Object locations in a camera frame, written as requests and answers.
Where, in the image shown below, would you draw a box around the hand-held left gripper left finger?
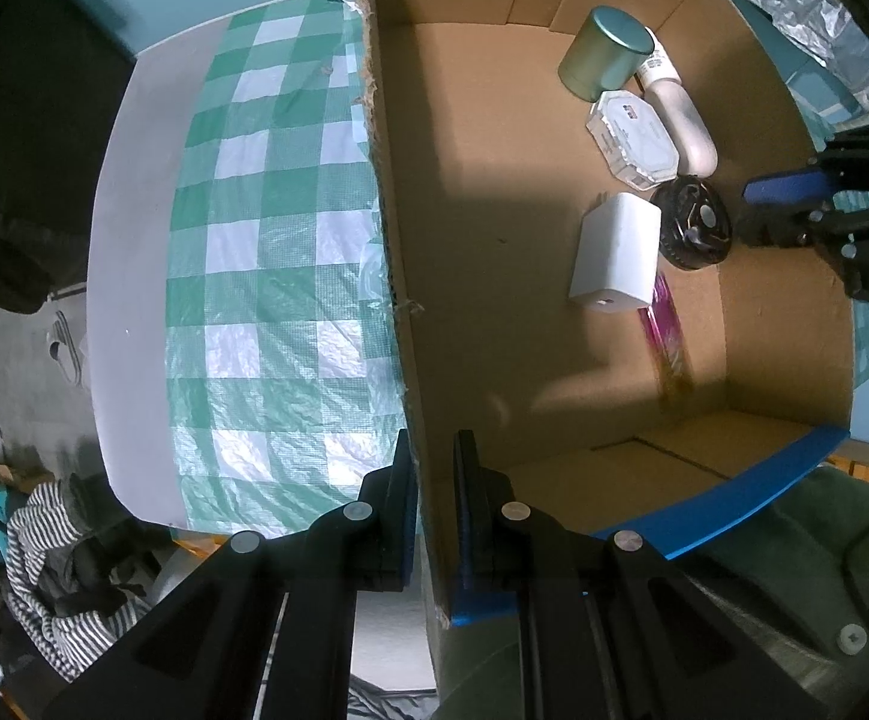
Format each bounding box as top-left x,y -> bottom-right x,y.
44,427 -> 420,720

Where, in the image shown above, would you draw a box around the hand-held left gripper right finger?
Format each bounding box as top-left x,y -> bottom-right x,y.
453,429 -> 832,720

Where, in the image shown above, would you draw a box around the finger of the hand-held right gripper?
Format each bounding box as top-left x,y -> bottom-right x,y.
734,199 -> 869,260
741,118 -> 869,207

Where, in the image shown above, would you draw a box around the round black cooling fan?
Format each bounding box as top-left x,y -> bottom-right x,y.
650,176 -> 731,271

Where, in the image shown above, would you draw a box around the white earbuds case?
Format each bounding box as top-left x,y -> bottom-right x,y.
644,81 -> 720,177

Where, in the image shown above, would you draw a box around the pink battery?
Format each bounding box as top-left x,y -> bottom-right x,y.
640,274 -> 694,391

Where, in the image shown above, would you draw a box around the white charger block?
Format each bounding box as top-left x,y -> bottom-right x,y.
569,193 -> 662,312

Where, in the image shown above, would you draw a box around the clear octagonal plastic box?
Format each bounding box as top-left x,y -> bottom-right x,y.
585,90 -> 681,191

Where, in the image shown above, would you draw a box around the white pill bottle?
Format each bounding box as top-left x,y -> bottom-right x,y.
635,26 -> 682,87

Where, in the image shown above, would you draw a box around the blue-edged cardboard box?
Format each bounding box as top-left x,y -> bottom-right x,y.
351,0 -> 859,631

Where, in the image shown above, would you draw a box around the teal round tin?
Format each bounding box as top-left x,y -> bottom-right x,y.
558,6 -> 655,101

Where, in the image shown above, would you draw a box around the silver foil sheet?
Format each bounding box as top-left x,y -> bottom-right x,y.
685,0 -> 869,121

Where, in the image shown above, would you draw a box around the large-check green plastic tablecloth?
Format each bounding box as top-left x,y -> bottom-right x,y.
164,0 -> 869,541

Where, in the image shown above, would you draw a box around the person's olive trousers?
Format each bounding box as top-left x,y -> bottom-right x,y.
434,465 -> 869,720

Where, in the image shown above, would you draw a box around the black white striped cloth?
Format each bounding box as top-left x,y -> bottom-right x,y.
3,476 -> 173,683

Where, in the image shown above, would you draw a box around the white sandal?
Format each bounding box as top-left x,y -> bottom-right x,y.
44,311 -> 86,387

